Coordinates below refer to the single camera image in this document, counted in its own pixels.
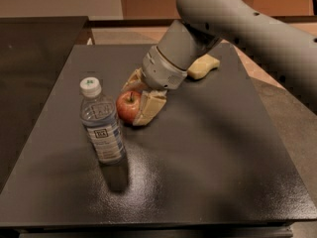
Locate red apple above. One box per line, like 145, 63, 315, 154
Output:
116, 90, 141, 124

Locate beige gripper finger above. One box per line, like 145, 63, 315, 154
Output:
121, 68, 149, 93
133, 90, 166, 126

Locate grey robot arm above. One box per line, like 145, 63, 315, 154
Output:
123, 0, 317, 126

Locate yellow sponge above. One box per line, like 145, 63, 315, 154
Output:
187, 55, 220, 80

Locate clear plastic water bottle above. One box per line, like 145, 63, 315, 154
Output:
79, 77, 126, 165

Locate dark side table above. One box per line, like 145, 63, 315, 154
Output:
0, 16, 92, 191

